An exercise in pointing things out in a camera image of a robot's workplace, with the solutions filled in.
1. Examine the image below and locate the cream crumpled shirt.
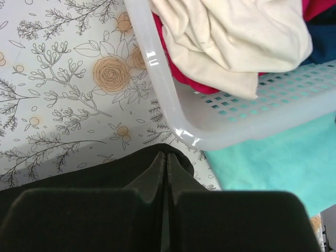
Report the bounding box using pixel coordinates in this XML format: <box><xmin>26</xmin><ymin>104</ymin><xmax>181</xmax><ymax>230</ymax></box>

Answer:
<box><xmin>149</xmin><ymin>0</ymin><xmax>314</xmax><ymax>100</ymax></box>

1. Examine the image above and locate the floral table mat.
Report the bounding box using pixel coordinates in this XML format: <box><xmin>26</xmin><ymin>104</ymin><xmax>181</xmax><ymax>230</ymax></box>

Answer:
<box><xmin>1</xmin><ymin>1</ymin><xmax>335</xmax><ymax>251</ymax></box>

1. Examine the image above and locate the blue cloth in basket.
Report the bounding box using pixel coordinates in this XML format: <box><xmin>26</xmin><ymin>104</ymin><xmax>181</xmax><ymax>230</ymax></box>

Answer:
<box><xmin>300</xmin><ymin>22</ymin><xmax>335</xmax><ymax>66</ymax></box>

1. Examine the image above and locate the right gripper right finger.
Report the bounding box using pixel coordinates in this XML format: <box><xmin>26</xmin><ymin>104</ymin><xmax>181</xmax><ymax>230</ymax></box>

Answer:
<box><xmin>166</xmin><ymin>153</ymin><xmax>320</xmax><ymax>251</ymax></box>

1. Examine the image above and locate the black t shirt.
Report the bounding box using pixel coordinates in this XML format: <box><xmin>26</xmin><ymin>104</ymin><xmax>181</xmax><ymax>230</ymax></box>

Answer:
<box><xmin>1</xmin><ymin>144</ymin><xmax>194</xmax><ymax>223</ymax></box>

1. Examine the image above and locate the teal folded shirt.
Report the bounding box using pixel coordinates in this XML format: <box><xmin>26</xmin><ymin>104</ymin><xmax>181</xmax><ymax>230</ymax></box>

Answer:
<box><xmin>203</xmin><ymin>62</ymin><xmax>336</xmax><ymax>218</ymax></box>

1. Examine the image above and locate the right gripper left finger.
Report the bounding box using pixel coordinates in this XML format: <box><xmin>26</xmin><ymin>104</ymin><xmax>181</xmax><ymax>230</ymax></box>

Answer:
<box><xmin>1</xmin><ymin>152</ymin><xmax>165</xmax><ymax>251</ymax></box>

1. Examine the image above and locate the white plastic basket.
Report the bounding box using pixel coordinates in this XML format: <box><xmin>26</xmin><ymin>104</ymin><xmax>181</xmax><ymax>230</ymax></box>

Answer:
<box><xmin>125</xmin><ymin>1</ymin><xmax>335</xmax><ymax>151</ymax></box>

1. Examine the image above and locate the magenta cloth in basket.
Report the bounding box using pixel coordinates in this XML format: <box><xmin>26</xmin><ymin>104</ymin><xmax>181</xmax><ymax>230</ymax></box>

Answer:
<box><xmin>152</xmin><ymin>0</ymin><xmax>336</xmax><ymax>95</ymax></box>

